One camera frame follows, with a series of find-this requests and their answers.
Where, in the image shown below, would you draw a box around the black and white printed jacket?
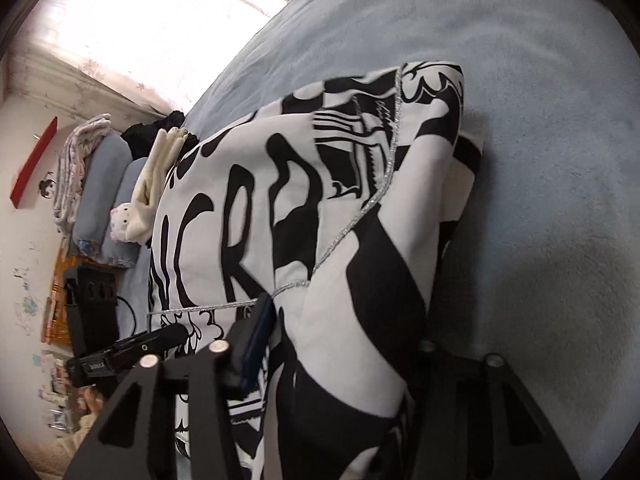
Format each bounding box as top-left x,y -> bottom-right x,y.
147,61 -> 487,480

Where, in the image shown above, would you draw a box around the red wall shelf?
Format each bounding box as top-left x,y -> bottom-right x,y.
10,116 -> 59,209

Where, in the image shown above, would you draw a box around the white and pink plush toy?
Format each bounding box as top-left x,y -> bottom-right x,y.
108,202 -> 137,244

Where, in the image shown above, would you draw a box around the cream folded clothes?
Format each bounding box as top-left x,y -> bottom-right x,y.
127,127 -> 192,247

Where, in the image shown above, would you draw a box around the pale patterned blanket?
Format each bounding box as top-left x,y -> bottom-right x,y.
52,114 -> 114,234

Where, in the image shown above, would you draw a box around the black cable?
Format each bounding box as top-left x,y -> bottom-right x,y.
117,294 -> 140,337

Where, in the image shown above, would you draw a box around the orange wooden furniture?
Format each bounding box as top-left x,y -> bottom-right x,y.
46,255 -> 77,346

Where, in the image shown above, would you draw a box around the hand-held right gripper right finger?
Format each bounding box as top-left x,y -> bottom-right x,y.
410,341 -> 581,480

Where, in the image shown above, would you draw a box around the blue pillow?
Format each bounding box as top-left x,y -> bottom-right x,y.
99,157 -> 152,267
72,135 -> 134,257

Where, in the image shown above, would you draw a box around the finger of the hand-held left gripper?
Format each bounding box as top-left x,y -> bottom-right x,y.
114,323 -> 189,362

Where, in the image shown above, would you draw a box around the black fuzzy clothing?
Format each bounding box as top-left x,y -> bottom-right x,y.
122,109 -> 189,159

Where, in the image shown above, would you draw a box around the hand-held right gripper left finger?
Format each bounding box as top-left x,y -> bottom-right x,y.
65,292 -> 276,480

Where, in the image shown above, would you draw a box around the blue bed blanket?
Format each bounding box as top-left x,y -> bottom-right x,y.
115,0 -> 640,461

